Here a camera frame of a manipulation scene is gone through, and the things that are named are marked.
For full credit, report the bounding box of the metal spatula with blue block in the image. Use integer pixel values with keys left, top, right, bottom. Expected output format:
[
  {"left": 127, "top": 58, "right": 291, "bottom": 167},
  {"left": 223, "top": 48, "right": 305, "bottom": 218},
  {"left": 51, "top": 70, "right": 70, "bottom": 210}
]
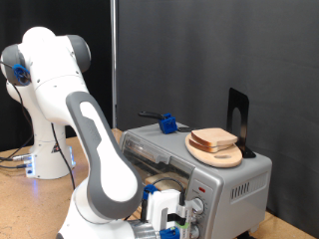
[{"left": 138, "top": 111, "right": 195, "bottom": 135}]

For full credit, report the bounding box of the white bread slice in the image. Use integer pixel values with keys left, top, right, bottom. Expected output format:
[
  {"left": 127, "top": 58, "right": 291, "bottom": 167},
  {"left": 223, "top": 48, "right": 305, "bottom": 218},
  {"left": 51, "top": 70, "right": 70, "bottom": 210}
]
[
  {"left": 187, "top": 136, "right": 233, "bottom": 153},
  {"left": 145, "top": 171, "right": 189, "bottom": 193},
  {"left": 190, "top": 127, "right": 239, "bottom": 147}
]

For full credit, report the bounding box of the glass oven door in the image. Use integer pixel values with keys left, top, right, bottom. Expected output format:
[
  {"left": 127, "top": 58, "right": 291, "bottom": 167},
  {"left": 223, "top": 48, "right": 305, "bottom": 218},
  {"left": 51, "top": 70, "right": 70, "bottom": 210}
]
[{"left": 119, "top": 132, "right": 196, "bottom": 200}]

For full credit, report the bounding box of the silver toaster oven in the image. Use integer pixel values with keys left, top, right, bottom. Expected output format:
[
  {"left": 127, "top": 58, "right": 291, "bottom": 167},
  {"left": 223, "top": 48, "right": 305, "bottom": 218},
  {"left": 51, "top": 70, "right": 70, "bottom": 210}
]
[{"left": 119, "top": 121, "right": 273, "bottom": 239}]

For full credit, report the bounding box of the silver oven knob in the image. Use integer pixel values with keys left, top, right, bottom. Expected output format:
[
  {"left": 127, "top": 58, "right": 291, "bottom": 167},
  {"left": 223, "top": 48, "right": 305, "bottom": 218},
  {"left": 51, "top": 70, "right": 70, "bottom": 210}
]
[
  {"left": 189, "top": 197, "right": 205, "bottom": 216},
  {"left": 188, "top": 223, "right": 201, "bottom": 239}
]

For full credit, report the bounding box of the vertical metal pole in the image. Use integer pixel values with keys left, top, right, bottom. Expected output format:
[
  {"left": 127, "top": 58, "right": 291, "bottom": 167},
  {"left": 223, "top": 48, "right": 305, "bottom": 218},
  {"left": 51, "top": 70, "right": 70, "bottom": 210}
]
[{"left": 110, "top": 0, "right": 119, "bottom": 129}]

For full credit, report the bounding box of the black backdrop curtain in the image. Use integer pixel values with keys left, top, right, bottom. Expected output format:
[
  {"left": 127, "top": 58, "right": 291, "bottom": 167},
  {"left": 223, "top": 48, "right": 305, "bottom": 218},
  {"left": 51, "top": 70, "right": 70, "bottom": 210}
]
[{"left": 0, "top": 0, "right": 114, "bottom": 152}]

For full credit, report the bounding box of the oval wooden cutting board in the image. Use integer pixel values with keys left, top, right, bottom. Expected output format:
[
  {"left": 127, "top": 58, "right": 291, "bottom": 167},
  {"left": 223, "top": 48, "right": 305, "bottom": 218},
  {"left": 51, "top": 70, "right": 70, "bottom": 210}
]
[{"left": 184, "top": 132, "right": 243, "bottom": 169}]

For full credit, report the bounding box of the black metal bookend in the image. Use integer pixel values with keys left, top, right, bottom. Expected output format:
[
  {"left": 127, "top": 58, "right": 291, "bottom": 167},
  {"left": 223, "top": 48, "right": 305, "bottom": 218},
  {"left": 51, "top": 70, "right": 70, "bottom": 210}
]
[{"left": 226, "top": 87, "right": 257, "bottom": 159}]

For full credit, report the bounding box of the dark grey backdrop curtain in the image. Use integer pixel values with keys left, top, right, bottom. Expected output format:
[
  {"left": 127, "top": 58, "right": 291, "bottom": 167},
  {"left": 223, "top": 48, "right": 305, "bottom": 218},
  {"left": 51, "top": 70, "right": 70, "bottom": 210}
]
[{"left": 118, "top": 0, "right": 319, "bottom": 239}]

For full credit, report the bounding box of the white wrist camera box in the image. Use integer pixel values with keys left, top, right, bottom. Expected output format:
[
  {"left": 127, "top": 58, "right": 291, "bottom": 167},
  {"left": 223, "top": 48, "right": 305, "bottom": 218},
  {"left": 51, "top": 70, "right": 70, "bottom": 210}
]
[{"left": 145, "top": 188, "right": 194, "bottom": 239}]

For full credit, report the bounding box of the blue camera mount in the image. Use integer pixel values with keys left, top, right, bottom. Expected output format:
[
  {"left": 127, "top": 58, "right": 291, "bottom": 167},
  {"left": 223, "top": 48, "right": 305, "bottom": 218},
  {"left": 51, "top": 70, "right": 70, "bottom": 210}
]
[{"left": 159, "top": 226, "right": 181, "bottom": 239}]

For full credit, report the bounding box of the black cable with silver plug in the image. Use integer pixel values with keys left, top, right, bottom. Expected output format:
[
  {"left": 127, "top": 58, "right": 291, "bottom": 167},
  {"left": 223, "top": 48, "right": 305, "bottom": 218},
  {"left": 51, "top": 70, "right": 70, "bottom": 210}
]
[{"left": 0, "top": 152, "right": 33, "bottom": 163}]

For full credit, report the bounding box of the blue cable clip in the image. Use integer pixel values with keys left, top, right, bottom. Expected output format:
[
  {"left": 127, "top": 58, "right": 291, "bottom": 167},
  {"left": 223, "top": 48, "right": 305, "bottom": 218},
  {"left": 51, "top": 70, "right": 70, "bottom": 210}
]
[{"left": 12, "top": 63, "right": 32, "bottom": 85}]

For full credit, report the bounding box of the black base cable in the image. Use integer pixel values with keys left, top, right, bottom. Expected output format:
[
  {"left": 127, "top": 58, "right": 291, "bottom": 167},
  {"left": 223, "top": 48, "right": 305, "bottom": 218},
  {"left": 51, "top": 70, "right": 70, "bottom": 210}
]
[{"left": 0, "top": 162, "right": 28, "bottom": 170}]

